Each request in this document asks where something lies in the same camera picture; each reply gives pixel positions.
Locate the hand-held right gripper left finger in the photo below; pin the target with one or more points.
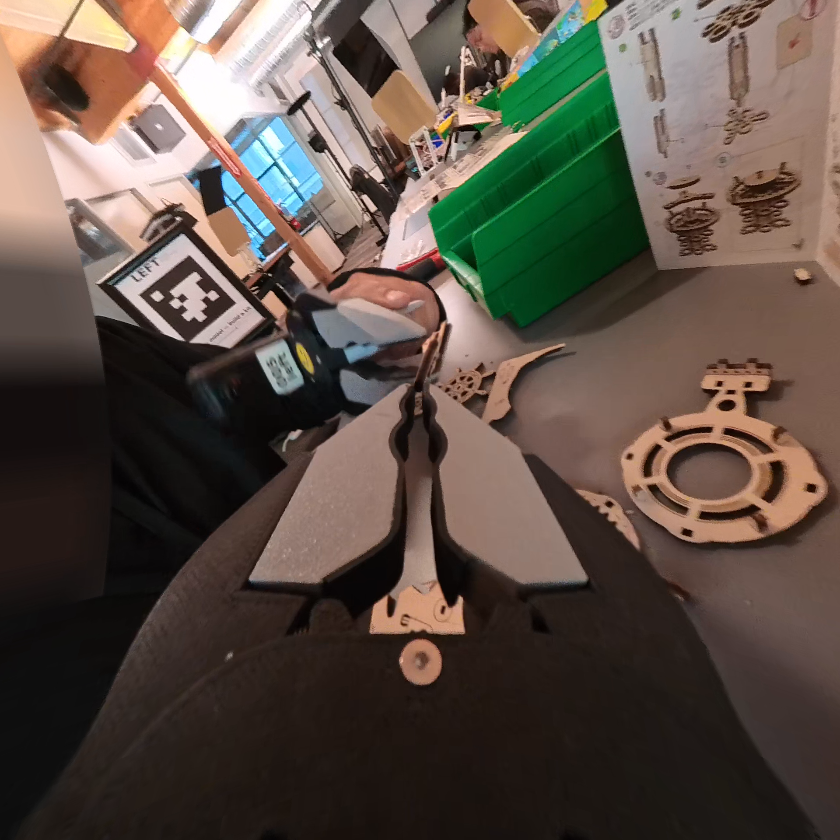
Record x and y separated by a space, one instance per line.
328 518

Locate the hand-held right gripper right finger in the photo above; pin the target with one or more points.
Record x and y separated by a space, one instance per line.
505 518

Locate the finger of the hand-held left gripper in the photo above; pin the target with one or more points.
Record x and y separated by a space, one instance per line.
359 353
380 321

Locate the small wooden strip part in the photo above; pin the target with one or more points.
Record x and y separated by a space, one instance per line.
410 617

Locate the person's left forearm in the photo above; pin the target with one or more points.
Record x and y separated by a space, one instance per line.
164 426

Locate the person's left hand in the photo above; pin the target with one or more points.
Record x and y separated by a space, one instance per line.
380 285

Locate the wooden ship wheel part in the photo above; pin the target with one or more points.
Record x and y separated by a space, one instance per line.
467 384

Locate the person's black clothed torso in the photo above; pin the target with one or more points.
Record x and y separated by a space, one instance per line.
197 525

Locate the framed marker sign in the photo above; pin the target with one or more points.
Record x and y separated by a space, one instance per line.
184 295

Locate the tan chair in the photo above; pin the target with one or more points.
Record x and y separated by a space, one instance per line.
505 23
403 105

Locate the folded white instruction sheet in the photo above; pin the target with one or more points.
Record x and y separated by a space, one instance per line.
709 151

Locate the long wooden side frame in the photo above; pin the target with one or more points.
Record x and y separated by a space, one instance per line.
508 387

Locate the wooden post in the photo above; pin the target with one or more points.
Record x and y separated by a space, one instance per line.
243 177

